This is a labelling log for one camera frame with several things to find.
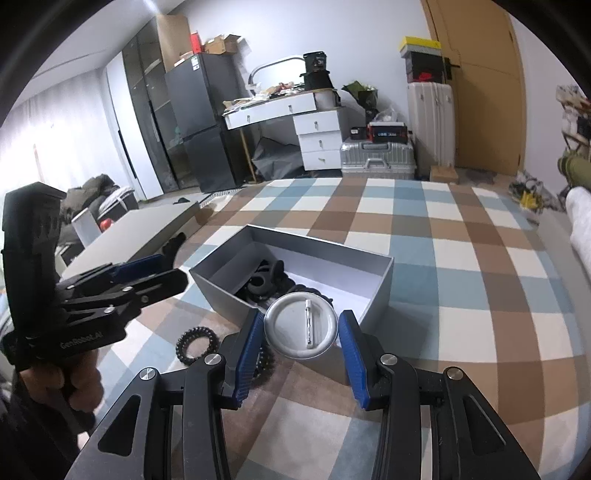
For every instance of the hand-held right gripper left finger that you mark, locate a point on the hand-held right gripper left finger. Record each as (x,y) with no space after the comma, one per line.
(244,360)

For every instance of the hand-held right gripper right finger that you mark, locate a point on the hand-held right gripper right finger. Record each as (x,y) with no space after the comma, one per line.
(353,364)

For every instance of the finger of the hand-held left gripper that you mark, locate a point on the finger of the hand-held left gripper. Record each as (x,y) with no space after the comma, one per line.
(157,284)
(138,267)

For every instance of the white round pin badge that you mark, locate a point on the white round pin badge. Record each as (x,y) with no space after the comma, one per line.
(291,323)

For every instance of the grey cardboard box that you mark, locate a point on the grey cardboard box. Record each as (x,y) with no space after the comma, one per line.
(323,256)

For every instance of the person's left hand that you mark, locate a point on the person's left hand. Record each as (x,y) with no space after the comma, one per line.
(78,381)

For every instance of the beige bed board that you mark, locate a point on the beige bed board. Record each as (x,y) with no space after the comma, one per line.
(138,230)

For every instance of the black cloth item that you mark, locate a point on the black cloth item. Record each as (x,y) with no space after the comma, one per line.
(174,243)

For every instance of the white bin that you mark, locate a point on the white bin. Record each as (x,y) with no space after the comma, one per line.
(87,226)

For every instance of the pile of dark clothes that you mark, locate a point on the pile of dark clothes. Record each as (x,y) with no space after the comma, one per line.
(97,191)

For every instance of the small black hair claw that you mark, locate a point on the small black hair claw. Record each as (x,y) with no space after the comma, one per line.
(259,285)

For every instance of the white curtain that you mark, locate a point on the white curtain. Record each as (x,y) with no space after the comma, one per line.
(55,138)

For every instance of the checkered blanket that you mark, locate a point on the checkered blanket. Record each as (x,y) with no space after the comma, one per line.
(461,300)

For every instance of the grey refrigerator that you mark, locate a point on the grey refrigerator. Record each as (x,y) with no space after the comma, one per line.
(203,120)

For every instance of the glass door cabinet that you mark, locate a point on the glass door cabinet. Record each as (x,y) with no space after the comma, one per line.
(147,106)

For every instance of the dark cloth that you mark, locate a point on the dark cloth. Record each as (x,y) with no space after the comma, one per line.
(277,159)

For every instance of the silver suitcase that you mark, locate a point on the silver suitcase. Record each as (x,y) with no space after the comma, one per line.
(376,159)

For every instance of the small brown cardboard box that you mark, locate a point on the small brown cardboard box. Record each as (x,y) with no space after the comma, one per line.
(443,174)

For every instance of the desk clutter pile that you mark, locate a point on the desk clutter pile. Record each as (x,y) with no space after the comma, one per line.
(268,94)

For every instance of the white vanity desk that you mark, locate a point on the white vanity desk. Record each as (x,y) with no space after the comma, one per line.
(318,124)

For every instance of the tall cardboard box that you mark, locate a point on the tall cardboard box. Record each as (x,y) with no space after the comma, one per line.
(173,41)

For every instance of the small black box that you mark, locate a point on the small black box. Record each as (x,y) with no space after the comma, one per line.
(358,134)

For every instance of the open cardboard boxes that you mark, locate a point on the open cardboard boxes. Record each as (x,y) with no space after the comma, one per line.
(224,44)

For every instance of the arched desk mirror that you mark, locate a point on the arched desk mirror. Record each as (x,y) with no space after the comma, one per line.
(272,64)

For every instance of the white ribbed container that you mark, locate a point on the white ribbed container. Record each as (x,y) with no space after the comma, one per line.
(327,99)

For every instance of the white suitcase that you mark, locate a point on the white suitcase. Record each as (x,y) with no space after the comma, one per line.
(431,124)

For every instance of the black wrapped flower bouquet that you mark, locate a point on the black wrapped flower bouquet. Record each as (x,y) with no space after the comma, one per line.
(362,97)

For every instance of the white folded blanket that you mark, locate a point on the white folded blanket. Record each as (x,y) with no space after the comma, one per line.
(581,221)

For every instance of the green rolled mat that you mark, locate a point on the green rolled mat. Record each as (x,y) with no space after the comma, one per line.
(577,170)

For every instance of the black and red shoe box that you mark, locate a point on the black and red shoe box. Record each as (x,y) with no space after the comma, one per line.
(427,69)

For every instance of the wooden door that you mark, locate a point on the wooden door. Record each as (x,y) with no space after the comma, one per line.
(485,83)

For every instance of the grey shoe box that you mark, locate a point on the grey shoe box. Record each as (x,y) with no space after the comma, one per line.
(422,53)

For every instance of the yellow shoe box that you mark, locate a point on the yellow shoe box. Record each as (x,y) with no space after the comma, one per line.
(420,43)

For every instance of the shoe rack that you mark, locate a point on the shoe rack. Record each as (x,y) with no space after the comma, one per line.
(575,115)

